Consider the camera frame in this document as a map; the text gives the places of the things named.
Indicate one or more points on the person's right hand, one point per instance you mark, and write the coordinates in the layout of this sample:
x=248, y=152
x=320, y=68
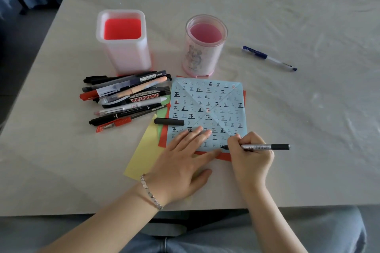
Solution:
x=252, y=166

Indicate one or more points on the person's left hand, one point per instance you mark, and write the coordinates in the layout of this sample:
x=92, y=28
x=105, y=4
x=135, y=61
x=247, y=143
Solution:
x=178, y=172

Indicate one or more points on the black grey barrel pen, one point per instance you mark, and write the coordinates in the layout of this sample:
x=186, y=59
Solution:
x=279, y=147

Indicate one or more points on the red paper sheet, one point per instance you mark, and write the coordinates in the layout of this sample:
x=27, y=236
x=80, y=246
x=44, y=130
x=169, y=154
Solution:
x=161, y=140

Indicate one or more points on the yellow paper sheet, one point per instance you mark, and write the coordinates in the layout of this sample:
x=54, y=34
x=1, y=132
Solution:
x=142, y=158

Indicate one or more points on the long black clip cap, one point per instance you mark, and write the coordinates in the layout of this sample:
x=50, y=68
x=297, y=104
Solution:
x=167, y=121

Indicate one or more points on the green paper sheet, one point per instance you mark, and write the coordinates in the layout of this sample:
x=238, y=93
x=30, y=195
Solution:
x=162, y=110

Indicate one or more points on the blue paper with writing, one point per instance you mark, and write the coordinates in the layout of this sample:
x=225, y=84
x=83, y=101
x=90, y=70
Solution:
x=225, y=98

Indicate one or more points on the white pen with black label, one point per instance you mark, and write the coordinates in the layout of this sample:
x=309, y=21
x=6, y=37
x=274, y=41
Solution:
x=142, y=106

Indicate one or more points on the red gel pen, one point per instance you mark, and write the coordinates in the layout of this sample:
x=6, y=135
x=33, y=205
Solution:
x=118, y=122

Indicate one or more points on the thick black grey marker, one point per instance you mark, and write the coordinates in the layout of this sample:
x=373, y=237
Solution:
x=145, y=98

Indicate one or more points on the thin black fineliner pen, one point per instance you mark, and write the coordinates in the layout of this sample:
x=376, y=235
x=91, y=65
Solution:
x=104, y=120

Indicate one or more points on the peach pink pen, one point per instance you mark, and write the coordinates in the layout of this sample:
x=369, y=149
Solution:
x=145, y=86

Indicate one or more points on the thin black pen with clip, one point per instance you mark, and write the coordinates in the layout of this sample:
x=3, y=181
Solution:
x=168, y=77

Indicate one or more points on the black brush pen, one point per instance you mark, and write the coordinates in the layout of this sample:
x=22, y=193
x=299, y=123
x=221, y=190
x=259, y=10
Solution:
x=124, y=78

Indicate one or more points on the white pen with blue cap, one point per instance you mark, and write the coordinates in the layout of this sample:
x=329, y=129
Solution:
x=255, y=52

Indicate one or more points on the round pink pen holder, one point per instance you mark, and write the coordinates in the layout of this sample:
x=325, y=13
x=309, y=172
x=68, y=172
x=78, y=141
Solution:
x=199, y=57

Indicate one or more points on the black marker pen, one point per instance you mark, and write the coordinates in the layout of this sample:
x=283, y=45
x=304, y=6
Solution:
x=95, y=80

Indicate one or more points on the square white red pen holder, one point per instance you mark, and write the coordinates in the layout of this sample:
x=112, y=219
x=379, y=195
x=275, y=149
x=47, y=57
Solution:
x=127, y=54

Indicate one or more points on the person's left forearm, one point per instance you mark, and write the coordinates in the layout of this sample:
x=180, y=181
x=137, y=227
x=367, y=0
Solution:
x=101, y=226

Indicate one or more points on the person's right forearm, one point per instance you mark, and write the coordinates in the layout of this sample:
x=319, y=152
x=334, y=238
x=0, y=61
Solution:
x=276, y=223

